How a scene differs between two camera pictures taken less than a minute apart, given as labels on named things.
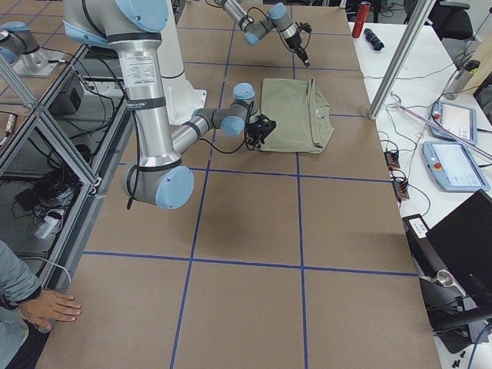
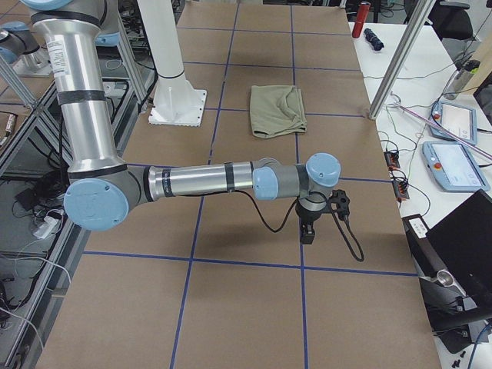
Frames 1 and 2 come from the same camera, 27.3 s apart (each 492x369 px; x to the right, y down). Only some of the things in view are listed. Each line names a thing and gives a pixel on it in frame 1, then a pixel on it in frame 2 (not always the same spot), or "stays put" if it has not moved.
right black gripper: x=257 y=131 to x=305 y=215
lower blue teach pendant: x=453 y=167 stays put
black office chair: x=450 y=19 stays put
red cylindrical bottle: x=360 y=19 stays put
